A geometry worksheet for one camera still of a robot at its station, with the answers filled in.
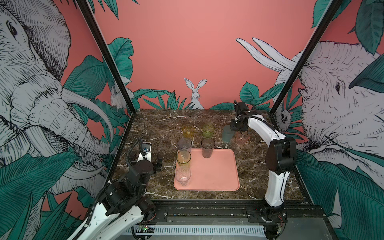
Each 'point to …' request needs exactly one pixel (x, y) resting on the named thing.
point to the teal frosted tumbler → (227, 133)
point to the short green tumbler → (208, 129)
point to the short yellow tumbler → (188, 130)
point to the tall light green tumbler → (183, 157)
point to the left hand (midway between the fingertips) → (147, 151)
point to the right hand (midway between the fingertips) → (233, 124)
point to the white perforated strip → (198, 230)
